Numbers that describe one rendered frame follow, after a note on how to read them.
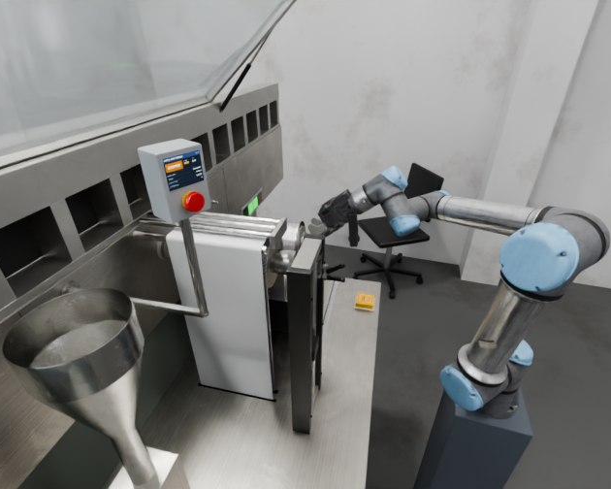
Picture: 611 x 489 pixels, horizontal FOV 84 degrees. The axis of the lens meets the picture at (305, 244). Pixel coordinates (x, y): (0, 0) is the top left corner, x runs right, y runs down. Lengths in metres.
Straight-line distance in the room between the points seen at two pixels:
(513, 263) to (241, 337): 0.67
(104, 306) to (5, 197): 0.25
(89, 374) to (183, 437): 0.67
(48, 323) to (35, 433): 0.33
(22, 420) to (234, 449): 0.49
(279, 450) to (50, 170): 0.83
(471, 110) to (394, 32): 0.82
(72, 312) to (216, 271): 0.36
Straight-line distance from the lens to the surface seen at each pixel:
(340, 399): 1.14
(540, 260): 0.73
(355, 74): 3.08
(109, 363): 0.49
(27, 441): 0.88
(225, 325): 0.96
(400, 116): 3.07
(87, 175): 0.83
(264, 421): 1.10
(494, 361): 0.94
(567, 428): 2.57
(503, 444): 1.28
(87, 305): 0.59
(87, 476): 1.07
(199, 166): 0.51
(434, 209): 1.05
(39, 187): 0.76
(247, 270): 0.81
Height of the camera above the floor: 1.83
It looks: 31 degrees down
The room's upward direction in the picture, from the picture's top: straight up
